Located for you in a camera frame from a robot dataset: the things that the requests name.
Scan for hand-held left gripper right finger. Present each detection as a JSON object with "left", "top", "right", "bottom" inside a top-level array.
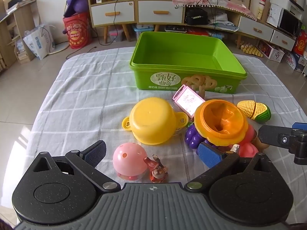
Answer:
[{"left": 185, "top": 142, "right": 272, "bottom": 191}]

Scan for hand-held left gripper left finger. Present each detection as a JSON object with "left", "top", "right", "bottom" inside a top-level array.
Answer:
[{"left": 32, "top": 140, "right": 120, "bottom": 192}]

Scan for purple toy grapes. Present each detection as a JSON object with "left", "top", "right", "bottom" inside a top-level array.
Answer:
[{"left": 185, "top": 122, "right": 216, "bottom": 159}]

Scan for pink rubber toy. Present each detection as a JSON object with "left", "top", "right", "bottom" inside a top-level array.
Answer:
[{"left": 229, "top": 125, "right": 260, "bottom": 159}]

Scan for orange toy pot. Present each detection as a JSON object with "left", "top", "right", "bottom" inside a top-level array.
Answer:
[{"left": 194, "top": 99, "right": 249, "bottom": 146}]

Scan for pink clear capsule ball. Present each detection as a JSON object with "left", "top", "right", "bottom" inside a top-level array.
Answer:
[{"left": 113, "top": 142, "right": 148, "bottom": 181}]

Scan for small dwarf figurine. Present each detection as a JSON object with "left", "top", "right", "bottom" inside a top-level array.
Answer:
[{"left": 143, "top": 155, "right": 169, "bottom": 182}]

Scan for pink lid contact lens case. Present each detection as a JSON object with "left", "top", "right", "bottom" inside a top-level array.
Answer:
[{"left": 171, "top": 85, "right": 206, "bottom": 135}]

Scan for yellow toy pot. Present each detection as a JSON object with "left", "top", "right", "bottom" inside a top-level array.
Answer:
[{"left": 122, "top": 97, "right": 189, "bottom": 145}]

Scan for green plastic box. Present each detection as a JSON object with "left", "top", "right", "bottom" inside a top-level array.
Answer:
[{"left": 130, "top": 32, "right": 247, "bottom": 94}]

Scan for toy corn cob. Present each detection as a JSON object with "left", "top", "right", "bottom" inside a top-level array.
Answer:
[{"left": 237, "top": 101, "right": 271, "bottom": 124}]

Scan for grey checked tablecloth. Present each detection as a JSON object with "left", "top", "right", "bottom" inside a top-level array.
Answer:
[{"left": 24, "top": 46, "right": 307, "bottom": 190}]

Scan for blue white carton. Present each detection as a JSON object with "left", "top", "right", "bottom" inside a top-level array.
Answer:
[{"left": 284, "top": 52, "right": 307, "bottom": 73}]

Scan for white red carton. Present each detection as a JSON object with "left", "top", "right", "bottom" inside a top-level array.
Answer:
[{"left": 258, "top": 39, "right": 285, "bottom": 63}]

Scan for red gift box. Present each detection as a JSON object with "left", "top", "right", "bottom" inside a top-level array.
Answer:
[{"left": 297, "top": 30, "right": 307, "bottom": 53}]

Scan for black microwave oven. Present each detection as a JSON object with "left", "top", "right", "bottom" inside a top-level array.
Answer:
[{"left": 278, "top": 8, "right": 303, "bottom": 38}]

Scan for low wooden cabinet white drawers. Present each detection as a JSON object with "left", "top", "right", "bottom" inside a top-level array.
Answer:
[{"left": 185, "top": 3, "right": 298, "bottom": 52}]

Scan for red printed bag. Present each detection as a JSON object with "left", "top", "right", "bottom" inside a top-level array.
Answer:
[{"left": 63, "top": 12, "right": 93, "bottom": 49}]

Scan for white paper bag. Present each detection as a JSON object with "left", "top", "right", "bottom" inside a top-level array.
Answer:
[{"left": 23, "top": 24, "right": 55, "bottom": 60}]

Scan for stack of papers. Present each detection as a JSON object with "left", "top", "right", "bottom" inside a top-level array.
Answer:
[{"left": 208, "top": 12, "right": 239, "bottom": 32}]

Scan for white printer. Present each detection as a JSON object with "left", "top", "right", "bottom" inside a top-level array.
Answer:
[{"left": 270, "top": 0, "right": 305, "bottom": 13}]

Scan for tall red white tube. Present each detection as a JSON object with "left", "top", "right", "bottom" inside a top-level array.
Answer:
[{"left": 256, "top": 0, "right": 268, "bottom": 21}]

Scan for blue lid plastic bin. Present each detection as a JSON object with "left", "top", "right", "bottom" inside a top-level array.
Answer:
[{"left": 133, "top": 25, "right": 155, "bottom": 42}]

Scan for black bag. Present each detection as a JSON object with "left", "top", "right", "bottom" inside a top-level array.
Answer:
[{"left": 185, "top": 8, "right": 209, "bottom": 26}]

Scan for tall wooden cabinet white drawers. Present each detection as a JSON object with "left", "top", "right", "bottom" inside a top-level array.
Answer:
[{"left": 86, "top": 0, "right": 186, "bottom": 48}]

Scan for wooden shelf unit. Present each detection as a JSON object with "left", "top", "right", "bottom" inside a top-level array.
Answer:
[{"left": 0, "top": 0, "right": 40, "bottom": 72}]

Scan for purple plush toy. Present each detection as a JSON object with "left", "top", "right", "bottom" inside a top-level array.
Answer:
[{"left": 64, "top": 0, "right": 90, "bottom": 18}]

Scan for black hanging cable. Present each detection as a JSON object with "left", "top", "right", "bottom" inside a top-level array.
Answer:
[{"left": 112, "top": 0, "right": 120, "bottom": 30}]

